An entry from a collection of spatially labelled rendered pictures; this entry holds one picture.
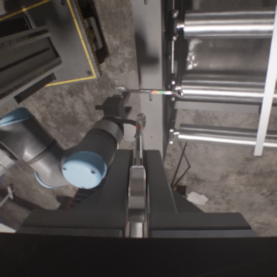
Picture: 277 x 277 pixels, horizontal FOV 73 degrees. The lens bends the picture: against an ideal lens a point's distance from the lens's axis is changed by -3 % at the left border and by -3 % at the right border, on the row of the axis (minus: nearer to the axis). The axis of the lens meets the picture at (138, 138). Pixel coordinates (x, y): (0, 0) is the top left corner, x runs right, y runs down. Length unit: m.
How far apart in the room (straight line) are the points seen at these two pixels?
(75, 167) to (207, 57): 1.66
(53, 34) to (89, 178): 1.60
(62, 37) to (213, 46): 1.27
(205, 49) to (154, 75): 1.20
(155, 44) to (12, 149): 0.52
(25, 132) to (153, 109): 0.48
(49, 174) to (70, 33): 1.44
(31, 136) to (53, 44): 1.50
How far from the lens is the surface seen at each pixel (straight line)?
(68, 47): 1.87
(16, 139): 0.49
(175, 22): 0.95
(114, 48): 2.03
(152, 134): 0.86
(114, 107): 0.55
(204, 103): 1.20
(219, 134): 1.17
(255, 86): 1.06
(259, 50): 1.96
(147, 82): 0.74
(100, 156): 0.43
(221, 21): 0.94
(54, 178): 0.53
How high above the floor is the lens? 1.84
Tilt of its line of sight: 49 degrees down
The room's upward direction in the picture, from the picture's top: 158 degrees counter-clockwise
